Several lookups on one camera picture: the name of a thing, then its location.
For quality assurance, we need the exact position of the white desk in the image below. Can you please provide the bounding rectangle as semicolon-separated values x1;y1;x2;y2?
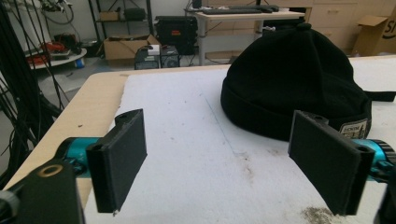
188;10;306;67

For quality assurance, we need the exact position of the black metal shelf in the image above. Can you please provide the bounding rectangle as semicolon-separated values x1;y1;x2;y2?
87;0;155;57

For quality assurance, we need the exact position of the bundle of black cables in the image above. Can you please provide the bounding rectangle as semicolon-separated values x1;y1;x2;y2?
0;0;76;188

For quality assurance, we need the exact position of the black cap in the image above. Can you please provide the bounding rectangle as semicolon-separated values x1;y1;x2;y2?
219;21;396;143

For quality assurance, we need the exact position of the black equipment case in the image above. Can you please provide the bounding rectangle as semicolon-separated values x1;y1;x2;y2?
154;15;199;56

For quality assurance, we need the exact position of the black keyboard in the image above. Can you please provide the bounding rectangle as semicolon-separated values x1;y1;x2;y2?
202;7;263;16

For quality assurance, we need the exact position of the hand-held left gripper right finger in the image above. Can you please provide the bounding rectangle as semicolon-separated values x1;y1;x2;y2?
288;109;376;217

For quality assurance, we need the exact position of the round white platform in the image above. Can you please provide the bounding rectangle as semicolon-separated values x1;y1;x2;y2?
25;47;88;70

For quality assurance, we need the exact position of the open cardboard box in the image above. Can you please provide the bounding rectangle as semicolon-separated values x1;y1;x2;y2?
103;34;162;62

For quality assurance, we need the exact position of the black computer case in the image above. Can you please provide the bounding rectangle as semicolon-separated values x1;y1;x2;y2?
134;45;181;70

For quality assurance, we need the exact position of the wooden drawer cabinet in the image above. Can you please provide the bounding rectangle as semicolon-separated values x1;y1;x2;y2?
205;0;396;60

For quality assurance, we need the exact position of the white foam mat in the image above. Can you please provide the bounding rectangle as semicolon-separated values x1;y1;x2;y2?
83;57;396;224

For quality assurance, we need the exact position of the large cardboard box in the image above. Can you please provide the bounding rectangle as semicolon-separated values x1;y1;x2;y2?
351;6;396;57

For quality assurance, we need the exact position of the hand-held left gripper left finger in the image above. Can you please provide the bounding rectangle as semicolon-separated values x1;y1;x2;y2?
85;108;149;214

